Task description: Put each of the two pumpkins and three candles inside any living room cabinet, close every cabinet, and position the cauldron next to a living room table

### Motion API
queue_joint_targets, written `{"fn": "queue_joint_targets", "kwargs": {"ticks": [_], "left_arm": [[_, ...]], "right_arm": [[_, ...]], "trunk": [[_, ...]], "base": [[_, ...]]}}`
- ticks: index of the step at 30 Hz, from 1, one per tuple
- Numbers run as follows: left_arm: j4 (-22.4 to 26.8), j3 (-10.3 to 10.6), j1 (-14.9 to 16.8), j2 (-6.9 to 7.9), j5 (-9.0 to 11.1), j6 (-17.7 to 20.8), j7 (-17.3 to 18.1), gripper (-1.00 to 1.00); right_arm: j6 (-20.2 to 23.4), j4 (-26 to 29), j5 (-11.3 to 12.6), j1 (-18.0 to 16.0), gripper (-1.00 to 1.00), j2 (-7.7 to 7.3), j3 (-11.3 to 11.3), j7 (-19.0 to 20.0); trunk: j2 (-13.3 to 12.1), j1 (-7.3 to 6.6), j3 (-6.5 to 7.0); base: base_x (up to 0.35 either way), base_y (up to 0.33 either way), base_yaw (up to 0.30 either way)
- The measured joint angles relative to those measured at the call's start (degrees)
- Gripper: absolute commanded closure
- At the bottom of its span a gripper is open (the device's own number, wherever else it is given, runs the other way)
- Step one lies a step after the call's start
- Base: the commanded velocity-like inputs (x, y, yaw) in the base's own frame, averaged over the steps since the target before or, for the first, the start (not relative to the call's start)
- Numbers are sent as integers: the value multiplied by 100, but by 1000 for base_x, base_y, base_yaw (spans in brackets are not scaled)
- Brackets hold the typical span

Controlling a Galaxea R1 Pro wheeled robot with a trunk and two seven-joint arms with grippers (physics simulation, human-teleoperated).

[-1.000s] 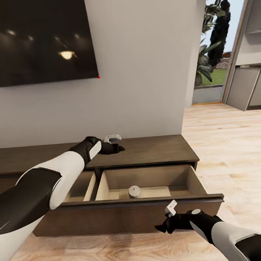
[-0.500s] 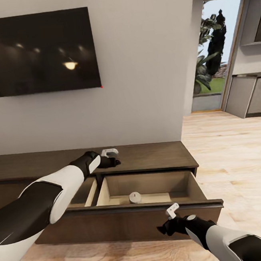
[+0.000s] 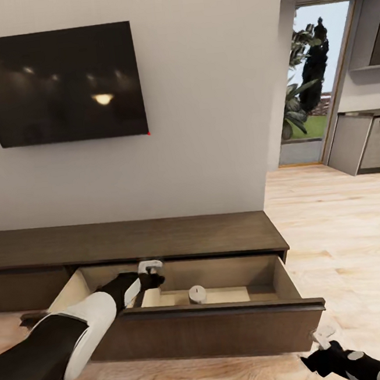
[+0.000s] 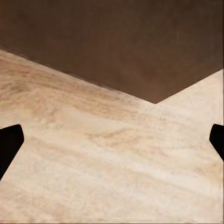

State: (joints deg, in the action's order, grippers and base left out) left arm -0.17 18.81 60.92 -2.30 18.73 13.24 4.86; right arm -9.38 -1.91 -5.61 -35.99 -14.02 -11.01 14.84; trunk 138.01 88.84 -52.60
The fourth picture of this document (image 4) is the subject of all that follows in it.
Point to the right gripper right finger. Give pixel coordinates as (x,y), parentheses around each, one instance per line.
(217,139)

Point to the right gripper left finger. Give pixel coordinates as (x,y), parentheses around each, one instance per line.
(11,140)

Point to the cabinet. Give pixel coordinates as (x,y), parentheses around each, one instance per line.
(151,49)

